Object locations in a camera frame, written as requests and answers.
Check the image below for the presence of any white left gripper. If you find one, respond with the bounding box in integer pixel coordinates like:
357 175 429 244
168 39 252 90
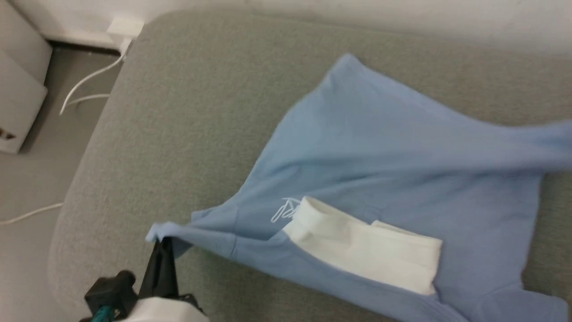
116 237 211 322

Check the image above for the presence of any light blue polo shirt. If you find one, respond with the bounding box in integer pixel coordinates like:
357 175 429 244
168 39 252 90
145 53 572 322

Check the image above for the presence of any grey fabric sofa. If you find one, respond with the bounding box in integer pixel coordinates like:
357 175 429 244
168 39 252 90
48 9 572 322

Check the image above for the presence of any white cabinet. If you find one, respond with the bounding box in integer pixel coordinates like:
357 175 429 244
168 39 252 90
0 0 53 155

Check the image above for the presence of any teal left camera cable connector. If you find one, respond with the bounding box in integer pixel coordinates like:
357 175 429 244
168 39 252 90
92 305 116 322

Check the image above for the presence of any white power cable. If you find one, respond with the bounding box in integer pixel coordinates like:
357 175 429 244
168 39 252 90
59 42 128 116
0 203 64 225
67 93 110 108

